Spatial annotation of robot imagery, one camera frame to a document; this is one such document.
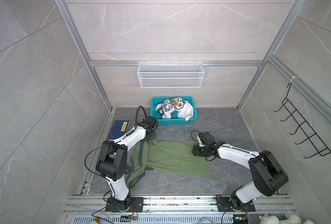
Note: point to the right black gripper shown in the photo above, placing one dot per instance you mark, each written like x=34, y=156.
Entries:
x=196, y=152

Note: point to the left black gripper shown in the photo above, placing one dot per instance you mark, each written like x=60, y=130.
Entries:
x=154, y=135

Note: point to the green tank top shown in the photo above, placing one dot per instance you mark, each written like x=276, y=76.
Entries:
x=166, y=156

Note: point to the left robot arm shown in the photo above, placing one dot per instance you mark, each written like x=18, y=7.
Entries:
x=112, y=159

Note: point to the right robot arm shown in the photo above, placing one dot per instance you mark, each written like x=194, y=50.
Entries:
x=267, y=174

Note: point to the white patterned tank top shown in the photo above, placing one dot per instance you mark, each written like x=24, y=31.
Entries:
x=183, y=108

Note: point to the blue book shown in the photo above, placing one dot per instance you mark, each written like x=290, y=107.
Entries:
x=118, y=129

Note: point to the teal plastic basket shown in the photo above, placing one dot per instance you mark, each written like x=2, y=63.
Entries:
x=173, y=120

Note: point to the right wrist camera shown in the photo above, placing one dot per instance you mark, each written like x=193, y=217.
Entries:
x=206, y=138

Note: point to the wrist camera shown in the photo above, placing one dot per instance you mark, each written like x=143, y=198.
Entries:
x=151, y=121
x=206, y=138

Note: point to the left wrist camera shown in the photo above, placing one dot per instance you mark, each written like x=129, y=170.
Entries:
x=151, y=121

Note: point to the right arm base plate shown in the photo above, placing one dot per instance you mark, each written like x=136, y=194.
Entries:
x=231, y=204

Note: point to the white wire mesh shelf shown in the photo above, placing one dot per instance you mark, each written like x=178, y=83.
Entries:
x=170, y=75

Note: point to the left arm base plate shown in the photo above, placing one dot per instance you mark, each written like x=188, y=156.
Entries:
x=130, y=204

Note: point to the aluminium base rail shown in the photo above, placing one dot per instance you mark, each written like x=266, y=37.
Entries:
x=208, y=204

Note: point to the black wire hook rack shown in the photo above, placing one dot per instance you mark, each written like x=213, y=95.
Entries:
x=304, y=126

